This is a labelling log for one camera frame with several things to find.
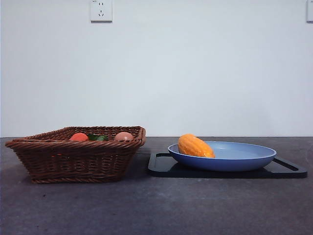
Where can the orange corn cob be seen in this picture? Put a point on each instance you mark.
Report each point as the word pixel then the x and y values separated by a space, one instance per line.
pixel 193 147

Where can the blue round plate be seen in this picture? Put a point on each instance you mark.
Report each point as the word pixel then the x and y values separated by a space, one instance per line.
pixel 232 159

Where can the brown wicker basket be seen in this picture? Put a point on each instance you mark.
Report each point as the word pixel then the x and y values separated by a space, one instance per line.
pixel 73 161

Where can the pinkish round onion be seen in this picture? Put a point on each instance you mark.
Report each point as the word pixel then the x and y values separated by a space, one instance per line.
pixel 124 136

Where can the black rectangular tray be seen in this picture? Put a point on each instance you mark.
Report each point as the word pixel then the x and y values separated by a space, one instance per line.
pixel 161 169

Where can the green leafy vegetable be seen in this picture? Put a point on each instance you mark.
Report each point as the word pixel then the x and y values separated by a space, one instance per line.
pixel 98 137

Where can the red-orange tomato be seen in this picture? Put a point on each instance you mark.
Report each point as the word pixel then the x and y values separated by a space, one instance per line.
pixel 78 137

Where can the white wall socket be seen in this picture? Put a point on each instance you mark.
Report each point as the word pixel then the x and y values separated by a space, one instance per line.
pixel 310 11
pixel 101 11

